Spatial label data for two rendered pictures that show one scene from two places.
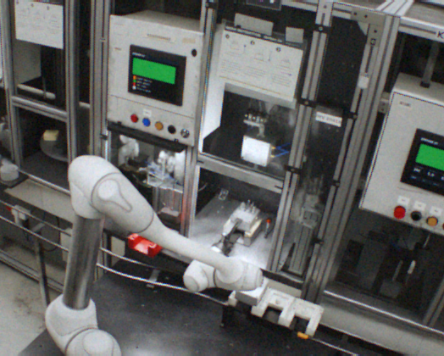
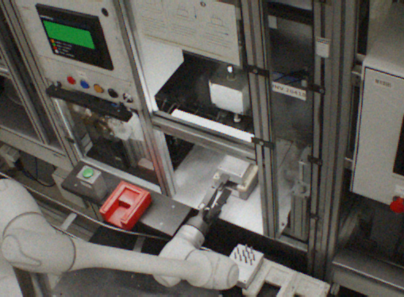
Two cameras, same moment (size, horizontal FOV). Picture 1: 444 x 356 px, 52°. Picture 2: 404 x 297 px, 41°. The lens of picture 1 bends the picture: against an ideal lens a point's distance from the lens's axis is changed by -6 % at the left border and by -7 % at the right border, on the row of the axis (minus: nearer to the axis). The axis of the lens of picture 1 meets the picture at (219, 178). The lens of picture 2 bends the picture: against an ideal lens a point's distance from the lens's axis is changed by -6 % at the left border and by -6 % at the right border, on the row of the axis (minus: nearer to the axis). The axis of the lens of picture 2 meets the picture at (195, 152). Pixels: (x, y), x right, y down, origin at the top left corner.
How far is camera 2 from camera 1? 0.77 m
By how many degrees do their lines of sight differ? 23
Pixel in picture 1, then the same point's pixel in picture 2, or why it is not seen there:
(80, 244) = (20, 271)
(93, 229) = not seen: hidden behind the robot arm
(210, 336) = not seen: outside the picture
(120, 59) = (33, 19)
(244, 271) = (213, 272)
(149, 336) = not seen: outside the picture
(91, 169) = not seen: outside the picture
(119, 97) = (48, 57)
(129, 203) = (36, 259)
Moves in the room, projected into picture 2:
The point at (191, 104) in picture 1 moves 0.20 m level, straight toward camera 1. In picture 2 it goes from (124, 67) to (111, 117)
